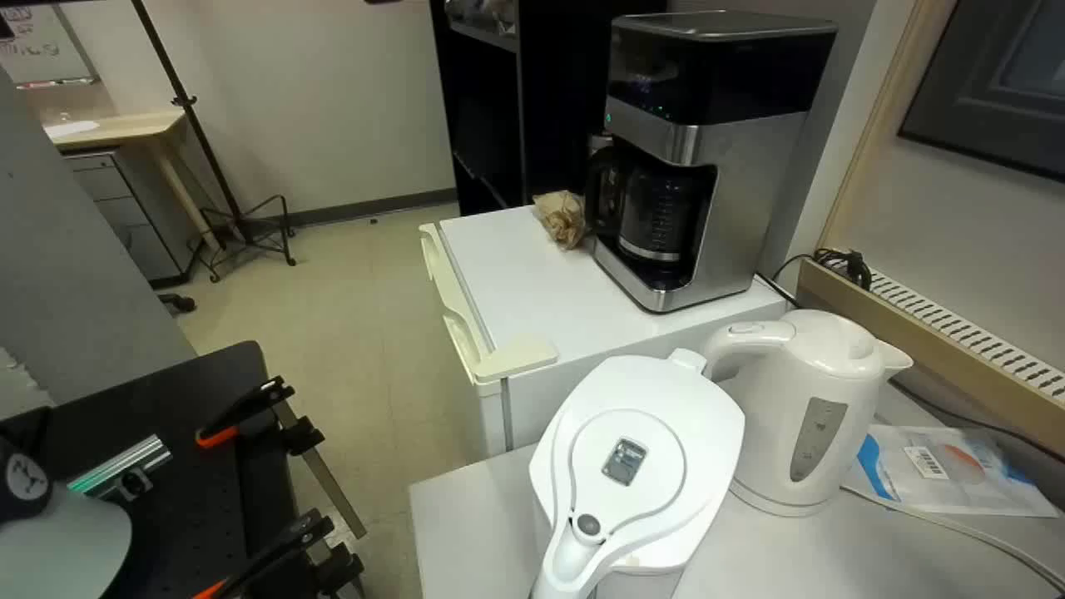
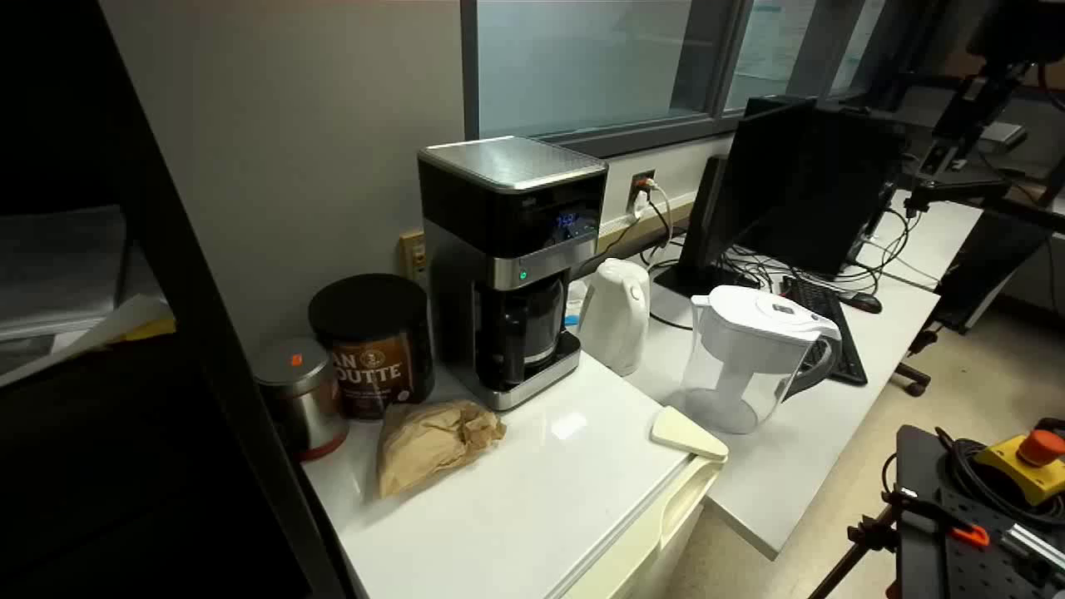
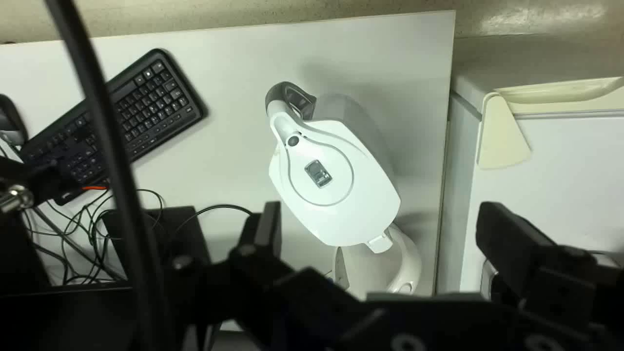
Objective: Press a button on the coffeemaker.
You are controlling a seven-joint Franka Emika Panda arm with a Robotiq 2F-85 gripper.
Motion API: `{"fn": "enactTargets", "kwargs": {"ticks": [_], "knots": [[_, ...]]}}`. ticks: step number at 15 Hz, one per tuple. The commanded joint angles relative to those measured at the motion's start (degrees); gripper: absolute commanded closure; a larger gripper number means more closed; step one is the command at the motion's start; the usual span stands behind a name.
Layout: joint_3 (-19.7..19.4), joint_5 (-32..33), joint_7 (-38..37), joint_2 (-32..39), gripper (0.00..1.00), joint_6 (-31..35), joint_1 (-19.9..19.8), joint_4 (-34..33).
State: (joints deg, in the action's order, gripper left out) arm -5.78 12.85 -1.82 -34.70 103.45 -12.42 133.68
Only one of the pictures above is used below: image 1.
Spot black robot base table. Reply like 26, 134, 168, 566
0, 342, 343, 599

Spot black silver coffeemaker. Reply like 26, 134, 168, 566
589, 11, 837, 312

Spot brown paper filter bag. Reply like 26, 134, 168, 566
532, 189, 586, 249

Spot glass coffee carafe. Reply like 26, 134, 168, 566
586, 139, 707, 263

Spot white water filter pitcher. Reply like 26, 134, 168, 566
531, 348, 747, 599

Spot black shelving unit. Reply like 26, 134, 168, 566
430, 0, 667, 217

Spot black tripod stand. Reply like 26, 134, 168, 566
131, 0, 297, 283

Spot white electric kettle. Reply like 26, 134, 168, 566
704, 310, 911, 516

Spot black orange clamp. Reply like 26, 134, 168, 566
193, 377, 293, 450
193, 508, 364, 599

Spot blue white plastic packet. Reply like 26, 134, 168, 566
857, 424, 1055, 516

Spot grey filing cabinet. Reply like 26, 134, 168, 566
65, 150, 197, 286

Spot light wooden desk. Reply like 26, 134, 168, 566
45, 105, 223, 254

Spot black power cable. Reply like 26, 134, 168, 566
751, 245, 877, 307

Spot wall radiator grille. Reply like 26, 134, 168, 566
870, 272, 1065, 407

